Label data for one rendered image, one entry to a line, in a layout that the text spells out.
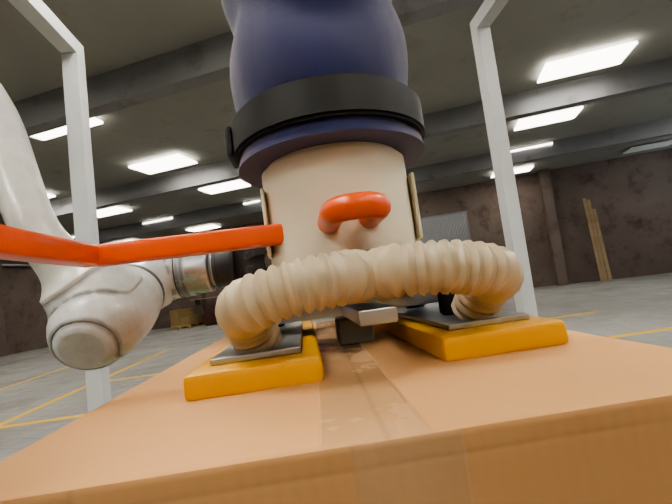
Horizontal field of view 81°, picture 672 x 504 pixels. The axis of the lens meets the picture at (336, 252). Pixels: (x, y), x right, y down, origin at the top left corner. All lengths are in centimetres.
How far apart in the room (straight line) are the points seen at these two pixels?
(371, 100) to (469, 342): 23
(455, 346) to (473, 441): 13
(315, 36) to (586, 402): 36
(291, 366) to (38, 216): 43
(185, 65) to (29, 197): 476
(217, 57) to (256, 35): 469
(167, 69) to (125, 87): 62
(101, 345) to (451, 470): 45
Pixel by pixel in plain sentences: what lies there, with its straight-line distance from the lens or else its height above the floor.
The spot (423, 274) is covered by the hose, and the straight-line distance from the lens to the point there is 28.
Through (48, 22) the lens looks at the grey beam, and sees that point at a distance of 381.
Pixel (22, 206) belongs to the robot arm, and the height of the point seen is 116.
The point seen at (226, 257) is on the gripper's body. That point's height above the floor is 108.
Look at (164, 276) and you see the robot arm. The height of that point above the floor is 106.
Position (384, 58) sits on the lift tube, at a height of 123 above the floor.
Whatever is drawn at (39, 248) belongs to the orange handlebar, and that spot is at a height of 107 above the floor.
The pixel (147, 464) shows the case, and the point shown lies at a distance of 21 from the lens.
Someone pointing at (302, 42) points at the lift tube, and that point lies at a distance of 43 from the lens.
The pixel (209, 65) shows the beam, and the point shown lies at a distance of 516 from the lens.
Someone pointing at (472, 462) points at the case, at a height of 93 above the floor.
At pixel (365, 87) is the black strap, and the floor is 119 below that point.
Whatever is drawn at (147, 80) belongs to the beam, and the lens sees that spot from 561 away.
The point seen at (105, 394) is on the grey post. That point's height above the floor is 41.
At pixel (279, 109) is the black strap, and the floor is 118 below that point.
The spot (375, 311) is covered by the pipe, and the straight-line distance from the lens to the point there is 29.
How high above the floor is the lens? 101
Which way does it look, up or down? 5 degrees up
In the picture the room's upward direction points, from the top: 7 degrees counter-clockwise
